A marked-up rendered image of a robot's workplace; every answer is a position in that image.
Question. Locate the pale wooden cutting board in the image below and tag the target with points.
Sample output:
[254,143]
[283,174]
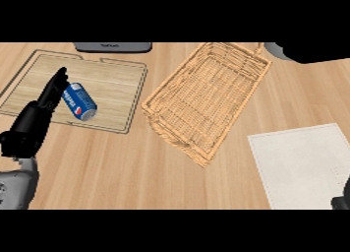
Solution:
[80,88]

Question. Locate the dark grey appliance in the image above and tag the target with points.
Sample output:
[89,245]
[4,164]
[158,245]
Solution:
[112,47]

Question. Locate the blue soda can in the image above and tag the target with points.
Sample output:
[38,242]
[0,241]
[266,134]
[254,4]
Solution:
[80,101]

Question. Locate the white placemat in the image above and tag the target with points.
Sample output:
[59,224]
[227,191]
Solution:
[303,167]

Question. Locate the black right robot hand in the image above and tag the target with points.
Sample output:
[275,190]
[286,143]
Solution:
[348,193]

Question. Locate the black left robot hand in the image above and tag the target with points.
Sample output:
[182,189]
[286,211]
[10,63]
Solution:
[34,119]

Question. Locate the black appliance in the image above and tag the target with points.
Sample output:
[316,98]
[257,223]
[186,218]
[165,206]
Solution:
[317,50]

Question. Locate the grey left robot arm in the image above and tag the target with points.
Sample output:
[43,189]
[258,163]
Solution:
[10,187]

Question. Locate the wicker basket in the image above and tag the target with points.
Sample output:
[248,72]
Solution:
[205,101]

